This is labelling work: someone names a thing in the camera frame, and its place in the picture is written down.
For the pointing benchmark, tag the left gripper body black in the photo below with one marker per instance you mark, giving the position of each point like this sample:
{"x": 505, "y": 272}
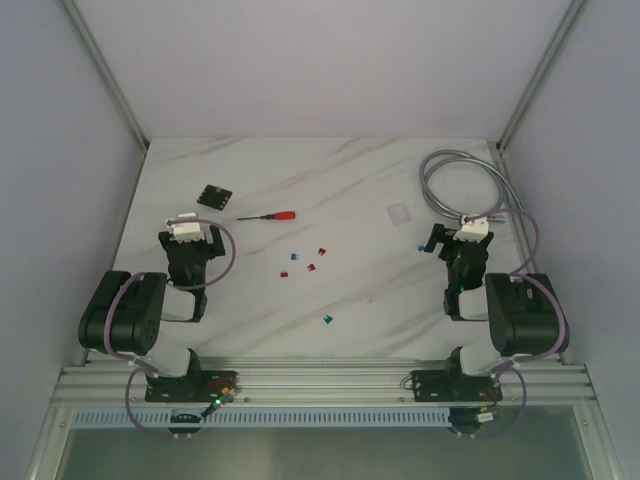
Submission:
{"x": 190, "y": 245}

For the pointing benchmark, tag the aluminium front rail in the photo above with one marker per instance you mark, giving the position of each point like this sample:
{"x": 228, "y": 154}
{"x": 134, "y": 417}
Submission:
{"x": 320, "y": 381}

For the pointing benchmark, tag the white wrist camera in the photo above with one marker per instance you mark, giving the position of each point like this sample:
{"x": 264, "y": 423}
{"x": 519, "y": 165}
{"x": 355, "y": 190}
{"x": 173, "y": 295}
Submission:
{"x": 472, "y": 230}
{"x": 185, "y": 228}

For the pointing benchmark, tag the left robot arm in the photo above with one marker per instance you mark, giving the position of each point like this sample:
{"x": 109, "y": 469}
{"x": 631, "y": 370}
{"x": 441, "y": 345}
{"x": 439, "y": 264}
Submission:
{"x": 125, "y": 314}

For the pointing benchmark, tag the red handled screwdriver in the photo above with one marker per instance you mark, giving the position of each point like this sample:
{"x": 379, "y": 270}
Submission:
{"x": 278, "y": 216}

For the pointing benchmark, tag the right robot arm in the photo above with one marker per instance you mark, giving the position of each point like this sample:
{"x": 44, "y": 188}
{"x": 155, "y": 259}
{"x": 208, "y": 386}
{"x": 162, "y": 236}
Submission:
{"x": 524, "y": 317}

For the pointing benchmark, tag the black fuse box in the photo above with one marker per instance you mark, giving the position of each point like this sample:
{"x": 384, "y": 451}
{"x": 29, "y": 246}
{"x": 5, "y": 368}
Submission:
{"x": 214, "y": 197}

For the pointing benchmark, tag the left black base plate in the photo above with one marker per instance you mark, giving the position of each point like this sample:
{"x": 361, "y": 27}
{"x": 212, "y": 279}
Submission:
{"x": 210, "y": 387}

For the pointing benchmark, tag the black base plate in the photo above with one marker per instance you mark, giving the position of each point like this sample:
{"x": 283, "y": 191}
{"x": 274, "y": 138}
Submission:
{"x": 210, "y": 387}
{"x": 430, "y": 386}

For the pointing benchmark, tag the slotted cable duct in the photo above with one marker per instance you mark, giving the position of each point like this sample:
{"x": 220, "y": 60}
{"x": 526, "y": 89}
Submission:
{"x": 261, "y": 417}

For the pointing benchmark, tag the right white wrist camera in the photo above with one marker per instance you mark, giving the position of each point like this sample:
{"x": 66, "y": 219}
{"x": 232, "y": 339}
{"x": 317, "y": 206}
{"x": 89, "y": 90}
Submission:
{"x": 472, "y": 230}

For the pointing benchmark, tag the clear plastic fuse box cover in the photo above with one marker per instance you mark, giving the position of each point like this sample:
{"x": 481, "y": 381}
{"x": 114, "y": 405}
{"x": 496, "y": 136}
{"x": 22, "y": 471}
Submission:
{"x": 398, "y": 214}

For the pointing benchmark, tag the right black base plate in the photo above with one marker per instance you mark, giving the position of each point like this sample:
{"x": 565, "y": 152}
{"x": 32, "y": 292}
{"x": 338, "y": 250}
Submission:
{"x": 430, "y": 386}

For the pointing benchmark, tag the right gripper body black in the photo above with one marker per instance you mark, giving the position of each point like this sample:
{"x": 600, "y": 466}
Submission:
{"x": 448, "y": 250}

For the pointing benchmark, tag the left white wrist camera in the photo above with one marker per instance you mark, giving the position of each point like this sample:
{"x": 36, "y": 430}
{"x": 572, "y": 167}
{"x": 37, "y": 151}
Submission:
{"x": 185, "y": 228}

